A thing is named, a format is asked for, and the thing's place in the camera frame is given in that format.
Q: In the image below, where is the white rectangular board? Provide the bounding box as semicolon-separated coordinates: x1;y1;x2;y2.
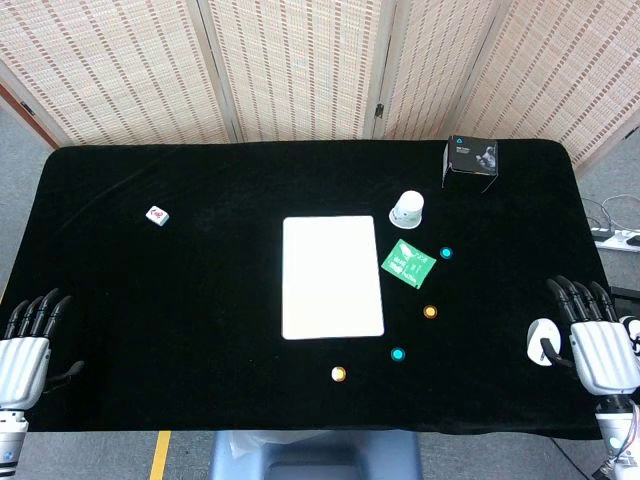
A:
281;215;386;341

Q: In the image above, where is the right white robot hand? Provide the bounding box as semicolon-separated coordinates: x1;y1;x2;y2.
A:
538;274;640;400

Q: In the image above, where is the white power strip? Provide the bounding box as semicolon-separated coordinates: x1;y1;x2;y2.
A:
591;226;640;252

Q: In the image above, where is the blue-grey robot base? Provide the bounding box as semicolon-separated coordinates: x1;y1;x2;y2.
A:
208;429;424;480

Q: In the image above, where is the bamboo folding screen panel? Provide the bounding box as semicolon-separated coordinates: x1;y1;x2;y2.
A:
457;0;640;177
372;0;516;141
0;0;244;150
197;0;399;144

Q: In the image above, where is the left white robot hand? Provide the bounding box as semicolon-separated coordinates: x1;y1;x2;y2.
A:
0;287;86;412

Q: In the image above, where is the black velvet tablecloth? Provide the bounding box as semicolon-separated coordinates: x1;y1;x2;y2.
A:
0;139;615;441

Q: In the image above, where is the white paper cup upside down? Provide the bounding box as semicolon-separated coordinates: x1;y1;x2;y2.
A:
388;189;426;230

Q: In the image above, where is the green foil packet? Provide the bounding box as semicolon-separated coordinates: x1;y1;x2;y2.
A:
380;238;437;290

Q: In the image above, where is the black cardboard box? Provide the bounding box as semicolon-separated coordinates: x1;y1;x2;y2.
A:
441;134;500;194

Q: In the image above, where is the yellow floor tape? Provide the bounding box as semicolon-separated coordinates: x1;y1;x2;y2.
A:
149;430;173;480

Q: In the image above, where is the white oval object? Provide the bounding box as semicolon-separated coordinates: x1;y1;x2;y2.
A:
527;318;563;369

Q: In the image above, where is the grey floor cable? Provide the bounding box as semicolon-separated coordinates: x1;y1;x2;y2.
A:
583;194;640;232

